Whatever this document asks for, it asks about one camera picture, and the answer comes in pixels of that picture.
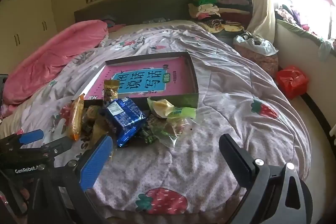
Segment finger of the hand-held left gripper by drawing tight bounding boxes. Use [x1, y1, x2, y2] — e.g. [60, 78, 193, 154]
[10, 136, 73, 161]
[0, 130, 45, 152]

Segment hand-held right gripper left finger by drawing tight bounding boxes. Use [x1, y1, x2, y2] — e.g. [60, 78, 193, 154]
[56, 134, 114, 224]

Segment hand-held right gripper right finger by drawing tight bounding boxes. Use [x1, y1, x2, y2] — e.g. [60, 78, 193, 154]
[219, 133, 303, 224]

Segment orange cracker packet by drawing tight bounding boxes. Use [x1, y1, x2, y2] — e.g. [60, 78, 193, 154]
[66, 94, 85, 141]

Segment blue cookie packet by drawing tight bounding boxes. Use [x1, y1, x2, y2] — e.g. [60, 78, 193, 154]
[105, 97, 147, 148]

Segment green pea packet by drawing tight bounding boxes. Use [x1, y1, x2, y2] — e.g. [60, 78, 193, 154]
[139, 115, 164, 146]

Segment clear flaky pastry packet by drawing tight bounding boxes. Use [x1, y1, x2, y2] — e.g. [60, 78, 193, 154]
[155, 117, 193, 148]

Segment long gold snack packet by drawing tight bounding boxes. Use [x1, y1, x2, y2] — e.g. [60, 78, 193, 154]
[92, 79, 120, 140]

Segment dark cardboard box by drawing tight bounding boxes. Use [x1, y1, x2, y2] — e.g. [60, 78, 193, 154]
[72, 51, 200, 109]

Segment green yellow pastry packet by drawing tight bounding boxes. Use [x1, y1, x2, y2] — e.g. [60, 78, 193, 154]
[147, 97, 197, 119]

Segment strawberry print blanket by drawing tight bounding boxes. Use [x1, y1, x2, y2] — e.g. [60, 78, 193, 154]
[16, 22, 311, 214]

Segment pink quilt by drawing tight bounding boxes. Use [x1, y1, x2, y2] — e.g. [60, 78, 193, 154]
[3, 20, 109, 105]

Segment red plastic bag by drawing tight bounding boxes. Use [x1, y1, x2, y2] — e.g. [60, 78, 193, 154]
[276, 66, 309, 100]

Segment pink book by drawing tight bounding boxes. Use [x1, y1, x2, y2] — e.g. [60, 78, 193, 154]
[85, 56, 197, 100]

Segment white plastic bag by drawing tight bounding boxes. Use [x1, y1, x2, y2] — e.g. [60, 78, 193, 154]
[234, 32, 279, 55]

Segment cream wardrobe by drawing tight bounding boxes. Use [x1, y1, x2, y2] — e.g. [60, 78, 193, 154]
[0, 0, 58, 75]

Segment pale green hanging cloth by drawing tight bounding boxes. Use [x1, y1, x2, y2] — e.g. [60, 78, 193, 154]
[318, 40, 334, 62]

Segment dark patterned cloth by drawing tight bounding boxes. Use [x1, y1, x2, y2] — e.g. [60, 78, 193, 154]
[142, 18, 168, 24]

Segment pile of folded clothes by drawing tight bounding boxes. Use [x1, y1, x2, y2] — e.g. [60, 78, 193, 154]
[188, 0, 252, 33]

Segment clothes on windowsill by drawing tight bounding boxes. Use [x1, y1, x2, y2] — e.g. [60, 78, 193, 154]
[276, 4, 336, 42]

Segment dark grey headboard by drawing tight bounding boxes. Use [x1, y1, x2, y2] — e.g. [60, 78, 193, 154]
[74, 0, 193, 28]

